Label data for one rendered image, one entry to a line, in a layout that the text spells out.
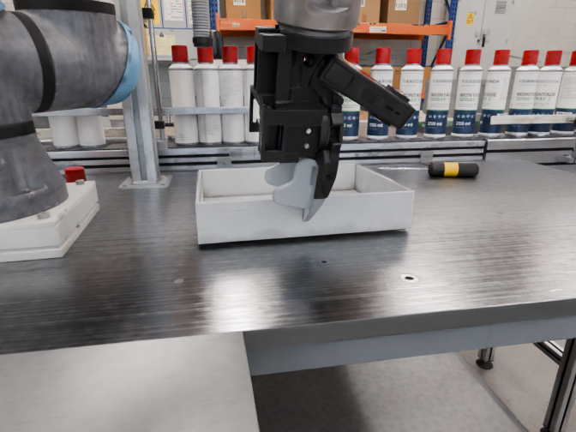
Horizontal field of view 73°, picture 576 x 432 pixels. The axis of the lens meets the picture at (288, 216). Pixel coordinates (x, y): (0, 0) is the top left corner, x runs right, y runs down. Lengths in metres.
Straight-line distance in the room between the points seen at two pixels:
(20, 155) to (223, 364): 0.35
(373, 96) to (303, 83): 0.07
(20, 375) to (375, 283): 0.29
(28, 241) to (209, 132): 0.50
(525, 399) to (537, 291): 1.24
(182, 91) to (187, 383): 0.69
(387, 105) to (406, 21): 4.78
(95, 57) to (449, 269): 0.49
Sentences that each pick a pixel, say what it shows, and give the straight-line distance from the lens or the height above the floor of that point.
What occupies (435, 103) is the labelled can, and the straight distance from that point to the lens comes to 1.03.
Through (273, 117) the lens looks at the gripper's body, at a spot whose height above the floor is 0.99.
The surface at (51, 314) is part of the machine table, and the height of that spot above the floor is 0.83.
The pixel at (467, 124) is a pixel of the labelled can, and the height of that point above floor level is 0.91.
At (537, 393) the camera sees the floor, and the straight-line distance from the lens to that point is 1.70.
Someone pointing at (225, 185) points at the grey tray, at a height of 0.85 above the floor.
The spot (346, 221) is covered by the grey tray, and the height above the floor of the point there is 0.85.
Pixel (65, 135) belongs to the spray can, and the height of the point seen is 0.91.
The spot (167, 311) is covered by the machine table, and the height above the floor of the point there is 0.83.
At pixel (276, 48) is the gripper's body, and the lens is 0.37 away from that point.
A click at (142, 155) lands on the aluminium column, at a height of 0.88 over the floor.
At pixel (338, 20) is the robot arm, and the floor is 1.06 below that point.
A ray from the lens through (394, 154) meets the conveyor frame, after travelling 0.96.
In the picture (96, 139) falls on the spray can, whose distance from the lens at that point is 0.94.
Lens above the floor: 1.02
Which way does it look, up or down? 19 degrees down
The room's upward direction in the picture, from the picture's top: straight up
